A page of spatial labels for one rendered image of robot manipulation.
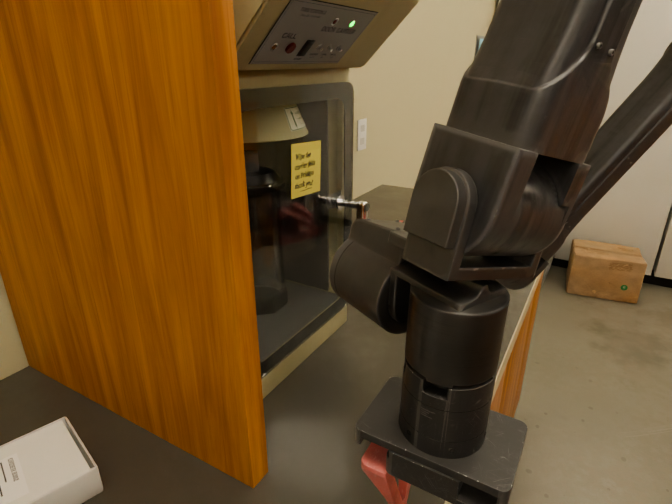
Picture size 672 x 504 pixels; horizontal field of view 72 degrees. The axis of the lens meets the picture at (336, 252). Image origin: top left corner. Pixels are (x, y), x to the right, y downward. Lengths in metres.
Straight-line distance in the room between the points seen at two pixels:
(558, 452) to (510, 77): 1.98
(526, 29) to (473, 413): 0.21
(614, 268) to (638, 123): 2.68
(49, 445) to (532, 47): 0.66
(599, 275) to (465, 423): 3.08
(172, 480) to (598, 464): 1.77
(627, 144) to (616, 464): 1.67
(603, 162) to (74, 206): 0.65
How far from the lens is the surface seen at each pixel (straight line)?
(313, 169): 0.70
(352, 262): 0.32
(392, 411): 0.35
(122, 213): 0.56
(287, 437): 0.69
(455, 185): 0.23
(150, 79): 0.48
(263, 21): 0.51
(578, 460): 2.16
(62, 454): 0.70
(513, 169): 0.23
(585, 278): 3.37
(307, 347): 0.82
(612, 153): 0.68
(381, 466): 0.35
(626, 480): 2.16
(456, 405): 0.29
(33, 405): 0.86
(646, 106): 0.71
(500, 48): 0.26
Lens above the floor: 1.42
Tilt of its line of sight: 23 degrees down
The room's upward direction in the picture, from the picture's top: straight up
